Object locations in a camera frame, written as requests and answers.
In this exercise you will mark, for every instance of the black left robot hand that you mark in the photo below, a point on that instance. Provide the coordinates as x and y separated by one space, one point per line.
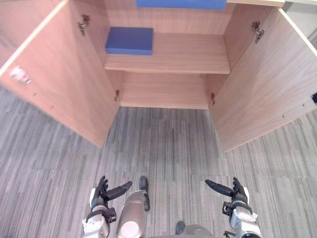
102 192

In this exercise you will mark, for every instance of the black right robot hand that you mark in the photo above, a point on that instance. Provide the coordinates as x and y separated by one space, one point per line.
234 192

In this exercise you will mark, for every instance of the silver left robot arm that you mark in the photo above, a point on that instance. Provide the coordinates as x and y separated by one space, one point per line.
97 221

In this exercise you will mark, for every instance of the metal door hinge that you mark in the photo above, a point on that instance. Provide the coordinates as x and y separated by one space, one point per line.
116 95
212 98
257 31
83 23

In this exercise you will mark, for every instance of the wooden right cabinet door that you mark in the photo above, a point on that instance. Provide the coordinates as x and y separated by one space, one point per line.
265 84

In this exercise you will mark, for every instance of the wooden cabinet door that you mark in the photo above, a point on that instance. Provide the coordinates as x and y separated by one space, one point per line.
265 84
59 72

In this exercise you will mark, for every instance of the wooden left cabinet door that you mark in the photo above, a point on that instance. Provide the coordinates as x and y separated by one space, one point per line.
59 72

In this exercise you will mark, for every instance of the wooden office cabinet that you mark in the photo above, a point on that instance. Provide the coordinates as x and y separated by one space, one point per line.
168 54

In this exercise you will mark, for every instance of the wooden cabinet shelf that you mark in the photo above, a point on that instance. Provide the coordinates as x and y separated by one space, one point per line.
167 53

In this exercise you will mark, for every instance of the blue folder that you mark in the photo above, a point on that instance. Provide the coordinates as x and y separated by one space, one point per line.
180 4
130 41

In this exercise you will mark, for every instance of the silver left robot leg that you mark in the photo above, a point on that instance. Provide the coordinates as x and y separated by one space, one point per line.
133 210

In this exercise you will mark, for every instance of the silver robot leg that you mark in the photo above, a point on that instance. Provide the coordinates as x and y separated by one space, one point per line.
133 210
192 230

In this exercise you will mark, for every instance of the silver right robot leg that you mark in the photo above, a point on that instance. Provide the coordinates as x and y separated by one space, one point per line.
192 230

